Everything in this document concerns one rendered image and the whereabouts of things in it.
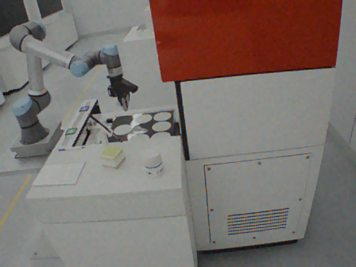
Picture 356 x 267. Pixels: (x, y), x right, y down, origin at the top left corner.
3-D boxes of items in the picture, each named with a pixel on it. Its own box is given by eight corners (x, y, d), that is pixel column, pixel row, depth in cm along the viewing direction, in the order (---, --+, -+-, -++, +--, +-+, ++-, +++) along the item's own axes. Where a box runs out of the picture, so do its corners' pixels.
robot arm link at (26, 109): (14, 127, 153) (5, 106, 146) (29, 115, 164) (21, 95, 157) (30, 127, 150) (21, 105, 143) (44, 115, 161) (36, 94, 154)
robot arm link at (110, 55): (104, 44, 140) (119, 42, 137) (109, 64, 145) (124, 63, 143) (97, 48, 133) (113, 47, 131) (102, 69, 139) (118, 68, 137)
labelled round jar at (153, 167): (164, 166, 112) (160, 146, 107) (164, 177, 106) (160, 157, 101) (146, 168, 112) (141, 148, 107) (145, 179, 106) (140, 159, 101)
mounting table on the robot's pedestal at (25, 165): (-2, 190, 154) (-12, 173, 147) (25, 148, 192) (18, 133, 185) (67, 183, 153) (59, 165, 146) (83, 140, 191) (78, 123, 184)
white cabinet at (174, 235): (193, 194, 233) (182, 104, 190) (200, 308, 151) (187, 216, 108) (117, 200, 237) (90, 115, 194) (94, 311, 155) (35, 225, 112)
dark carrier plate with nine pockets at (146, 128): (173, 110, 166) (173, 110, 166) (173, 144, 137) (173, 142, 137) (116, 117, 168) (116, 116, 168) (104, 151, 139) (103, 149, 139)
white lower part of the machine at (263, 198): (271, 169, 246) (276, 82, 203) (302, 246, 176) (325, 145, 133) (191, 178, 250) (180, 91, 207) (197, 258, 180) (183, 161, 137)
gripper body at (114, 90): (118, 91, 155) (113, 71, 148) (130, 93, 151) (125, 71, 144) (109, 98, 149) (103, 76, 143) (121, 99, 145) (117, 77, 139)
